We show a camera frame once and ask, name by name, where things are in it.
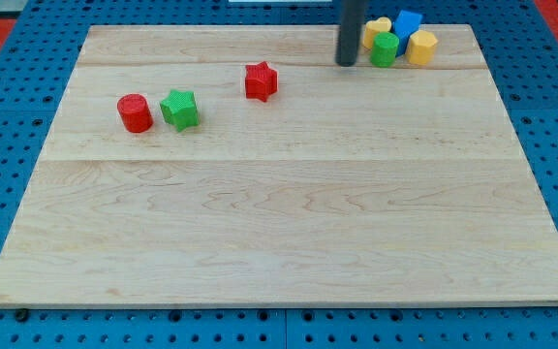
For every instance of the red star block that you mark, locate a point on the red star block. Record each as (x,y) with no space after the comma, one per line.
(261,81)

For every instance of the green star block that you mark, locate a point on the green star block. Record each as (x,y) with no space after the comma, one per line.
(179,109)

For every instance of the light wooden board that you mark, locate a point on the light wooden board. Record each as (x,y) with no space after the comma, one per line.
(358,187)

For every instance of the red cylinder block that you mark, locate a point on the red cylinder block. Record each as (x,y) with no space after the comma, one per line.
(134,113)

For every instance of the green cylinder block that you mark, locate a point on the green cylinder block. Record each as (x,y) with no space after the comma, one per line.
(384,48)

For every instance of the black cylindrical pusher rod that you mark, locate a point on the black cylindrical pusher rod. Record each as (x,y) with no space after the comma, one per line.
(349,32)

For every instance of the yellow heart block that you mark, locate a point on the yellow heart block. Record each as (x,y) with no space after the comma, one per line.
(373,28)

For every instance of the yellow hexagon block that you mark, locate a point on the yellow hexagon block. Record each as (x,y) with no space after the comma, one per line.
(421,47)

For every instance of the blue cube block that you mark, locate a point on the blue cube block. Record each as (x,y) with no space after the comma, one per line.
(406,23)

